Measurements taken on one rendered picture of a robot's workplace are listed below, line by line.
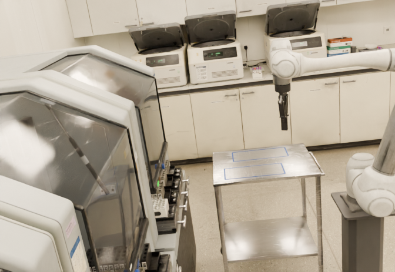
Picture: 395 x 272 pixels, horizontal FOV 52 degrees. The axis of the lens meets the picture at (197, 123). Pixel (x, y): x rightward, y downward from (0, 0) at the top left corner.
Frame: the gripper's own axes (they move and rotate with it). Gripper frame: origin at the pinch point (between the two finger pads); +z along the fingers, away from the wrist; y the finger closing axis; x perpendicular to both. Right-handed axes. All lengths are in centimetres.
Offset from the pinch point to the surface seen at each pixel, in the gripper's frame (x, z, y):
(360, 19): -17, -11, 312
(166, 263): 36, 38, -69
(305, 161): -3, 37, 34
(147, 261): 40, 34, -75
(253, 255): 26, 91, 11
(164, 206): 54, 33, -36
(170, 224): 50, 41, -38
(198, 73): 129, 16, 185
